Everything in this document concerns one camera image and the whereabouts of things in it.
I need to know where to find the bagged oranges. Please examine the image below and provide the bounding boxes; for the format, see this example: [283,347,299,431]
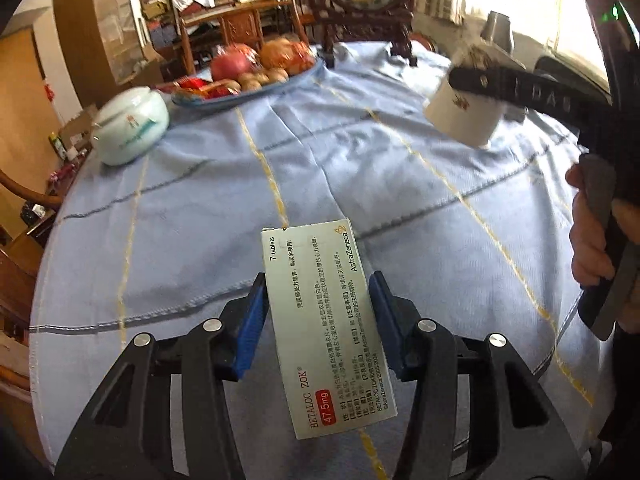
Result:
[259,37,317,74]

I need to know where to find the person's right hand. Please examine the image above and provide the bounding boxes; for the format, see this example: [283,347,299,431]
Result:
[565,162,640,333]

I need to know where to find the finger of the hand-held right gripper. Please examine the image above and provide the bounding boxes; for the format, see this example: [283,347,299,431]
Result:
[447,62,588,128]

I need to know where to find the red snack packets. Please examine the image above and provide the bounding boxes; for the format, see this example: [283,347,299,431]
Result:
[172,77,242,104]

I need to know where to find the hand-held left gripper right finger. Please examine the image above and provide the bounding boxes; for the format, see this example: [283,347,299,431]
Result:
[367,270,586,480]

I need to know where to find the white paper cup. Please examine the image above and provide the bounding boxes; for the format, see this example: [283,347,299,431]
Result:
[424,46,507,149]

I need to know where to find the white medicine box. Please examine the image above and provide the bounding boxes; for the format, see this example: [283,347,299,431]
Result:
[260,217,400,441]

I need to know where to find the plastic wrapped wooden cabinet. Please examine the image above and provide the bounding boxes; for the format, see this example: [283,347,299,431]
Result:
[52,0,151,106]

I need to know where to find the red pomegranate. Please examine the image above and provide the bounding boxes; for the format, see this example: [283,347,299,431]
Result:
[211,44,261,82]

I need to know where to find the carved wooden chair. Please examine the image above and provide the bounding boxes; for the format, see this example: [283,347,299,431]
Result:
[177,0,312,70]

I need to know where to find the blue fruit plate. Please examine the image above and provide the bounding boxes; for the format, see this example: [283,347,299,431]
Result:
[171,57,326,111]

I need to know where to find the grey cup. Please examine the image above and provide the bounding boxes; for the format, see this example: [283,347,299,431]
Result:
[481,10,514,54]

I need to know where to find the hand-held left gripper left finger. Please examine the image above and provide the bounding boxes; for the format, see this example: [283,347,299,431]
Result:
[54,272,268,480]

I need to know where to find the cardboard box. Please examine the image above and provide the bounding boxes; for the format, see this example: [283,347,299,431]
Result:
[57,105,101,155]

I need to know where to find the small brown fruits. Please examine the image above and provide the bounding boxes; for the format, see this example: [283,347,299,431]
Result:
[237,67,291,92]

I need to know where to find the light blue tablecloth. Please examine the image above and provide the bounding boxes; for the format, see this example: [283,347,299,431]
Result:
[27,40,617,480]

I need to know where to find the white ceramic lidded jar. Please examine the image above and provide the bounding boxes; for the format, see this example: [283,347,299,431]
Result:
[91,86,170,167]

